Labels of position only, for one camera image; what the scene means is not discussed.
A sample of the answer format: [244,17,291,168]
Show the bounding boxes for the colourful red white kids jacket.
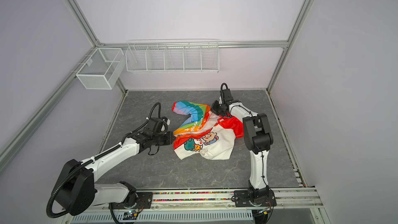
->
[172,101,244,160]

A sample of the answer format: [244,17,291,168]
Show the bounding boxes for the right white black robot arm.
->
[211,83,274,205]

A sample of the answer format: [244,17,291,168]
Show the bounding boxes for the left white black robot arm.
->
[46,117,175,218]

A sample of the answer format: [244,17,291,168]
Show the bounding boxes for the white mesh box basket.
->
[76,48,126,90]

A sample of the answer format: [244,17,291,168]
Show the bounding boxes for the black corrugated left cable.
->
[148,102,162,120]

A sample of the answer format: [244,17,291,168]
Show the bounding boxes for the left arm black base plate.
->
[111,191,153,210]

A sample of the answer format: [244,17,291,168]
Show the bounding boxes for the long white wire basket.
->
[125,39,220,73]

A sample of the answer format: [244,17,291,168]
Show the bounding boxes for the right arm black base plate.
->
[231,189,277,207]

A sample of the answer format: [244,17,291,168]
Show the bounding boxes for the white vented cable duct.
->
[71,210,254,224]

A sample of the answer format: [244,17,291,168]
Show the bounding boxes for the aluminium front rail frame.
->
[55,187,330,224]

